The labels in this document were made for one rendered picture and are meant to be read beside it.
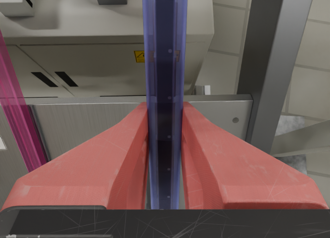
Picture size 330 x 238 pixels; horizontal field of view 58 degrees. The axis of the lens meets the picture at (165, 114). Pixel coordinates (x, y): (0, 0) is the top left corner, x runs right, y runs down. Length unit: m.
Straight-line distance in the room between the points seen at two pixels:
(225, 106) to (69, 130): 0.13
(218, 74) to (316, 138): 0.51
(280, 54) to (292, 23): 0.02
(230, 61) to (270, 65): 0.98
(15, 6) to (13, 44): 0.08
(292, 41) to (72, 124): 0.18
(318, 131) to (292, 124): 0.41
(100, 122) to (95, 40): 0.31
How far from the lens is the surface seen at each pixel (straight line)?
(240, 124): 0.27
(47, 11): 0.58
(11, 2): 0.56
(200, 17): 0.55
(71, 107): 0.25
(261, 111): 0.25
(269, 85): 0.23
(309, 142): 0.83
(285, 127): 1.19
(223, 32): 1.25
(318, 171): 1.23
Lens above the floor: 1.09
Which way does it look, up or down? 79 degrees down
